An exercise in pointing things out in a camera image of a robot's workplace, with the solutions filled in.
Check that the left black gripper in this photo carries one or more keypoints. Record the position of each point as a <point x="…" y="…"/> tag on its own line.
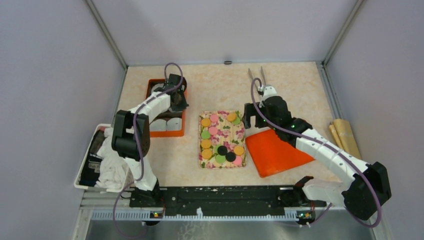
<point x="182" y="107"/>

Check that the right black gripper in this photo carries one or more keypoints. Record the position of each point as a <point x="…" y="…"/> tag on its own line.
<point x="249" y="111"/>

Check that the orange cookie box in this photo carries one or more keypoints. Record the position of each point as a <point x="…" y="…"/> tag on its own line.
<point x="166" y="116"/>

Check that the pink cookie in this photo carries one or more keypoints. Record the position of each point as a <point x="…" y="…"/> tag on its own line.
<point x="238" y="161"/>
<point x="213" y="130"/>
<point x="214" y="118"/>

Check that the floral tray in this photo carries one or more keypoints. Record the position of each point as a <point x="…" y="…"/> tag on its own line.
<point x="228" y="135"/>

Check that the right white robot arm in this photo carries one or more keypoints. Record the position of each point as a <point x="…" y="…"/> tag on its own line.
<point x="362" y="189"/>

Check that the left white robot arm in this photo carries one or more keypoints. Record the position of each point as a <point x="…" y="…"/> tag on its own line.
<point x="131" y="136"/>

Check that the orange cookie top left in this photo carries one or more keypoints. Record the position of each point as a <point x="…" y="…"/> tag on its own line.
<point x="205" y="122"/>

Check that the orange cookie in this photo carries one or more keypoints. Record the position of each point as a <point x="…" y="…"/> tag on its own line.
<point x="205" y="122"/>
<point x="239" y="150"/>
<point x="231" y="117"/>
<point x="207" y="153"/>

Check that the green cookie top right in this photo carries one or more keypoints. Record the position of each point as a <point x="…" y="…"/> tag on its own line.
<point x="236" y="121"/>

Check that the green cookie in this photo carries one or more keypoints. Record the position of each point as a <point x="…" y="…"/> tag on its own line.
<point x="236" y="121"/>
<point x="220" y="159"/>
<point x="205" y="135"/>

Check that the green cookie left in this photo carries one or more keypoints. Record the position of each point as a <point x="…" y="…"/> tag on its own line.
<point x="205" y="135"/>

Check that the orange cookie top right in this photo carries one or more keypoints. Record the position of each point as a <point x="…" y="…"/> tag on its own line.
<point x="231" y="117"/>

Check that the orange box lid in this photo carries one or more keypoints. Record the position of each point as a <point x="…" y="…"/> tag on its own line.
<point x="271" y="155"/>

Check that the orange cookie mid left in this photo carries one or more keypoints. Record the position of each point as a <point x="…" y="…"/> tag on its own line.
<point x="206" y="143"/>

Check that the orange cookie lower left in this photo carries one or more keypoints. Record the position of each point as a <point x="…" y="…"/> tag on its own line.
<point x="207" y="153"/>

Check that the pink cookie bottom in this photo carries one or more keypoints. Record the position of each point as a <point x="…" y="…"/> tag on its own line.
<point x="238" y="161"/>

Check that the black cookie lower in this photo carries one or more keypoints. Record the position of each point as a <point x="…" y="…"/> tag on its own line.
<point x="230" y="157"/>

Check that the tan paper roll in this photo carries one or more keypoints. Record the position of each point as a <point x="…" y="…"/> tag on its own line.
<point x="342" y="133"/>

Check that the green cookie bottom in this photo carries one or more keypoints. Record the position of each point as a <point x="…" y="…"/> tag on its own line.
<point x="220" y="159"/>

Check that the white cloth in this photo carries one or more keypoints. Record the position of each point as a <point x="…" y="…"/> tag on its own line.
<point x="113" y="169"/>

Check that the white perforated basket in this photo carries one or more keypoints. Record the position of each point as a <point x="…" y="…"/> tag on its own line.
<point x="89" y="169"/>

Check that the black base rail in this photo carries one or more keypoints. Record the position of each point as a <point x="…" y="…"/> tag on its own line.
<point x="222" y="201"/>

